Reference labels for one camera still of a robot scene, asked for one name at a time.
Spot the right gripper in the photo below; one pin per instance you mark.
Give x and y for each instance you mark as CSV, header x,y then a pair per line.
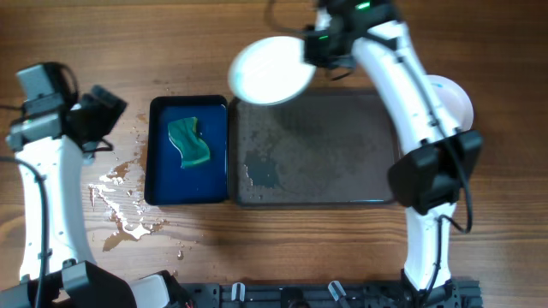
x,y
314,56

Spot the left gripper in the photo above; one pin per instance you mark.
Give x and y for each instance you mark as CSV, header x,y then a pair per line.
x,y
110,114

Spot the white plate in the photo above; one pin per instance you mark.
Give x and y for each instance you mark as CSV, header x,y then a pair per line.
x,y
454,99
270,71

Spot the green and yellow sponge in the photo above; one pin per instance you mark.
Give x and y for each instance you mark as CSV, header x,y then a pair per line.
x,y
183,135

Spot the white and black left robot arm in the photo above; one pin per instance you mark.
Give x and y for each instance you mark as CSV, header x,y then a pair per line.
x,y
58,132

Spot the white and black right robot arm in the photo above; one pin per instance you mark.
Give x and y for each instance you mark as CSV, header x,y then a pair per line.
x,y
431,179

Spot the blue water tray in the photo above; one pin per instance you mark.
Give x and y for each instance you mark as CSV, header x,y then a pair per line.
x,y
166,182

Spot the dark brown serving tray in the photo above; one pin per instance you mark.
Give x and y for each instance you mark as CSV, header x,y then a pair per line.
x,y
324,149

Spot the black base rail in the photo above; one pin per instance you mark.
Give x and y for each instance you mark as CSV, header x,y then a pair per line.
x,y
373,294

